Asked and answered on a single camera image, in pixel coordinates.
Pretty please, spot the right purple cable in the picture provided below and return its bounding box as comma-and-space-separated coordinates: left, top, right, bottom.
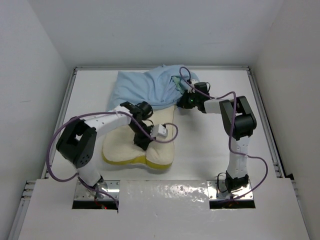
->
179, 66, 269, 201

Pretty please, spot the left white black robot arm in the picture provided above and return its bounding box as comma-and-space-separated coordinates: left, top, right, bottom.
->
56, 101, 153, 189

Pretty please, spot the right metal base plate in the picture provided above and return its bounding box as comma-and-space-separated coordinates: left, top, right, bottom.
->
207, 179, 254, 201

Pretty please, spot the metal base plate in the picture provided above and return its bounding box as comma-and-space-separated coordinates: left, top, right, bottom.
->
207, 179, 254, 201
74, 180, 120, 201

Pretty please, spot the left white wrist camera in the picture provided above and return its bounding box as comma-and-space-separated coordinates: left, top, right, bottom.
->
150, 124, 168, 138

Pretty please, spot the cream pillow with yellow edge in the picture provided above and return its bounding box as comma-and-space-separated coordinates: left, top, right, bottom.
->
101, 105, 176, 171

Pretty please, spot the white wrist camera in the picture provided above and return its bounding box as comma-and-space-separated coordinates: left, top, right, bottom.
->
150, 124, 168, 138
187, 79, 199, 85

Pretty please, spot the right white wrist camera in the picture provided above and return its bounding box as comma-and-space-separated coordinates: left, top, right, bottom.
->
187, 79, 199, 85

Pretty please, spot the white front cover board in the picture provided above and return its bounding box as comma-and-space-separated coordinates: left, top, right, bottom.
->
19, 179, 309, 240

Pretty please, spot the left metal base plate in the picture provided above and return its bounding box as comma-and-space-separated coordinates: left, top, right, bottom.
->
74, 180, 120, 201

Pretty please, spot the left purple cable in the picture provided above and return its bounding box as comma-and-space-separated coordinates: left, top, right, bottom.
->
46, 111, 179, 208

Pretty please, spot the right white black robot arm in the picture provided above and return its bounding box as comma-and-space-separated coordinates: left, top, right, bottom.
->
177, 80, 257, 193

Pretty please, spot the green and blue satin pillowcase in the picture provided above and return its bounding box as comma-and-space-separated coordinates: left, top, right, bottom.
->
107, 65, 199, 111

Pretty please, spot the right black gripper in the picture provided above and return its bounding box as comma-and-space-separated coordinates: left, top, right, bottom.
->
177, 89, 200, 109

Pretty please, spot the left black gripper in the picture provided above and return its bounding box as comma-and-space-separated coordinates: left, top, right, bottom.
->
128, 120, 156, 148

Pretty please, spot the purple cable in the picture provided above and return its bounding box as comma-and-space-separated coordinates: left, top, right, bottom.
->
46, 111, 179, 208
179, 66, 269, 201

